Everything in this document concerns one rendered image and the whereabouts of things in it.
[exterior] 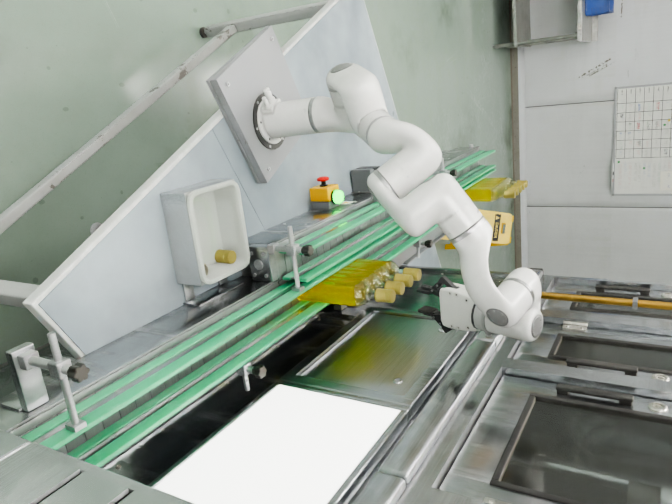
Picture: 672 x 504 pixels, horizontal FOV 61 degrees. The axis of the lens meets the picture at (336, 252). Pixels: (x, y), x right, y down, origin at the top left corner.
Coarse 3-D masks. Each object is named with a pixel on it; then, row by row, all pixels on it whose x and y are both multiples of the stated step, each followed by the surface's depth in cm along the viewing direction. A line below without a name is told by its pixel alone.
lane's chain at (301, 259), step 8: (464, 168) 271; (472, 168) 282; (456, 176) 262; (360, 208) 185; (344, 216) 176; (376, 216) 195; (384, 216) 200; (328, 224) 168; (360, 224) 185; (368, 224) 190; (312, 232) 161; (352, 232) 181; (360, 232) 186; (296, 240) 155; (336, 240) 173; (344, 240) 177; (320, 248) 165; (328, 248) 169; (280, 256) 149; (288, 256) 152; (296, 256) 155; (304, 256) 158; (312, 256) 162; (280, 264) 149; (288, 264) 152; (280, 272) 149; (288, 272) 152
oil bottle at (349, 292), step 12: (312, 288) 152; (324, 288) 150; (336, 288) 148; (348, 288) 146; (360, 288) 145; (312, 300) 153; (324, 300) 151; (336, 300) 149; (348, 300) 147; (360, 300) 146
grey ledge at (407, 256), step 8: (432, 232) 240; (440, 232) 248; (424, 240) 233; (432, 240) 241; (408, 248) 219; (424, 248) 231; (400, 256) 213; (408, 256) 220; (416, 256) 222; (400, 264) 214; (336, 304) 178
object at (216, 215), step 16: (192, 192) 126; (208, 192) 140; (224, 192) 140; (192, 208) 126; (208, 208) 140; (224, 208) 142; (240, 208) 140; (192, 224) 127; (208, 224) 141; (224, 224) 143; (240, 224) 141; (208, 240) 141; (224, 240) 145; (240, 240) 143; (208, 256) 141; (240, 256) 144; (208, 272) 137; (224, 272) 137
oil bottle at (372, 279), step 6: (330, 276) 156; (336, 276) 155; (342, 276) 154; (348, 276) 153; (354, 276) 153; (360, 276) 152; (366, 276) 152; (372, 276) 152; (372, 282) 150; (372, 288) 150
